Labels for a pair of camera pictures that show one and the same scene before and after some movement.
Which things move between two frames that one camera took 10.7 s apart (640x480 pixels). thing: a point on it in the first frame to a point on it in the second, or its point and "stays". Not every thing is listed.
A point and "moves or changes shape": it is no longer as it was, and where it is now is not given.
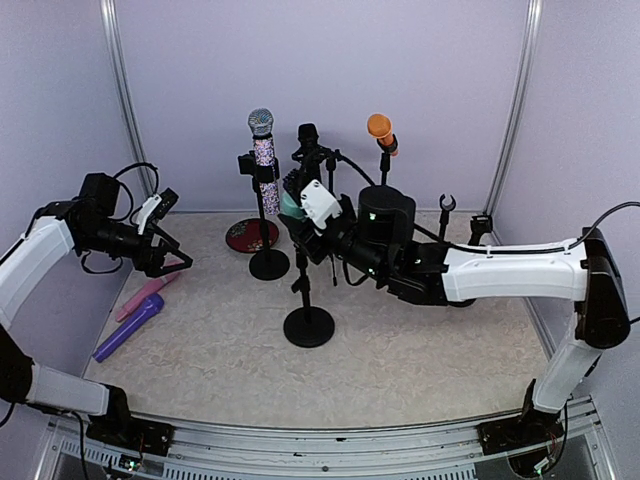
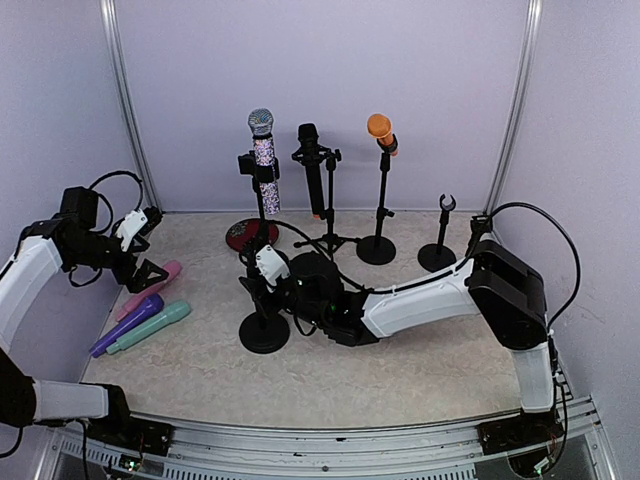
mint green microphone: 288,207 to 172,313
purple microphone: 153,306 moves or changes shape
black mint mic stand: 309,326 to 264,331
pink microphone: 152,289 stays
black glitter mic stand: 267,264 stays
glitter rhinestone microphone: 261,122 stays
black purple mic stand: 480,224 stays
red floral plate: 247,236 stays
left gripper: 152,264 to 137,282
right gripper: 301,233 to 255,288
